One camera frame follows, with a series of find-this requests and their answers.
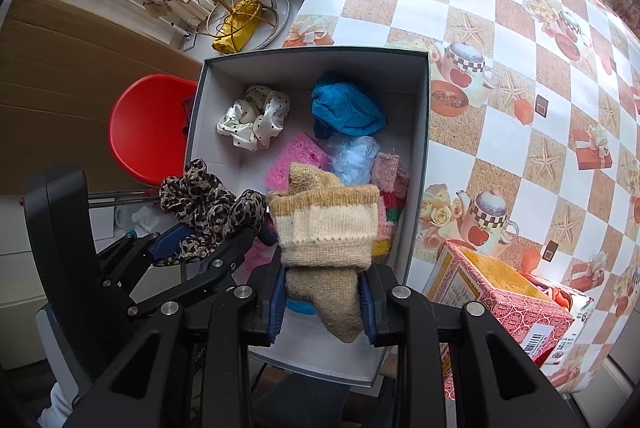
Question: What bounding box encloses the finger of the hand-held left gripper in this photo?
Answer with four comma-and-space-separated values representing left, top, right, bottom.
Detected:
97, 228, 201, 290
125, 225, 258, 319

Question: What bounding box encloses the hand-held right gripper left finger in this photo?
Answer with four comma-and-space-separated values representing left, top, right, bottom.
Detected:
65, 264, 287, 428

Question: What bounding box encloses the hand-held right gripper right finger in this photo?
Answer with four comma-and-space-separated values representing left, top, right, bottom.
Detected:
357, 262, 585, 428

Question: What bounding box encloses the leopard print scrunchie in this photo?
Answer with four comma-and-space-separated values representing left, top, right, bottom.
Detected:
159, 158, 268, 266

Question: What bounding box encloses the beige knitted sock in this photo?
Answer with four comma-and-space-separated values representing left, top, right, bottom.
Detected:
266, 162, 383, 344

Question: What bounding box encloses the wide pink foam block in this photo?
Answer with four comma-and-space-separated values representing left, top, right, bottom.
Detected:
264, 131, 332, 194

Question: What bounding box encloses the white polka dot scrunchie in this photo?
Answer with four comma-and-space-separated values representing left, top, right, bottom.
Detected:
216, 85, 292, 152

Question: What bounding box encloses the pink knitted sock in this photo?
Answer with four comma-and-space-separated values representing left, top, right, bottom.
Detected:
371, 151, 411, 256

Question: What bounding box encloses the light blue plastic cover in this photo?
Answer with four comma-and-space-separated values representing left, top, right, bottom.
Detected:
327, 135, 381, 186

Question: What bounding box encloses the grey cardboard box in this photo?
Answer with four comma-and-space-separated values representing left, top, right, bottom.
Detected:
182, 47, 432, 389

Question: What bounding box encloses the white crumpled bag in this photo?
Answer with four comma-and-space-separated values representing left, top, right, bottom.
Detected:
116, 204, 162, 234

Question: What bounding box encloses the red plastic chair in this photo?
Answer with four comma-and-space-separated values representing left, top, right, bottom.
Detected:
110, 74, 199, 185

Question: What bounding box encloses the red patterned box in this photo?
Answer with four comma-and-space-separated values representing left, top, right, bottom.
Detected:
422, 239, 575, 369

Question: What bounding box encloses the brown cardboard sheet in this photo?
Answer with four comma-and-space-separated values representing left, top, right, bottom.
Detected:
0, 0, 203, 196

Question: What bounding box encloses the floral tissue pack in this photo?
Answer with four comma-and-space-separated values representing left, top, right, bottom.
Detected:
520, 268, 608, 366

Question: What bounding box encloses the yellow cloth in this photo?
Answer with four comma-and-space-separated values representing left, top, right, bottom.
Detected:
211, 0, 262, 55

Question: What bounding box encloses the white oval tray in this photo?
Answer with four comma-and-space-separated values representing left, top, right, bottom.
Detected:
200, 0, 292, 55

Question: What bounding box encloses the checked tablecloth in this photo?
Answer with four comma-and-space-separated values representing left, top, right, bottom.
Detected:
282, 0, 640, 396

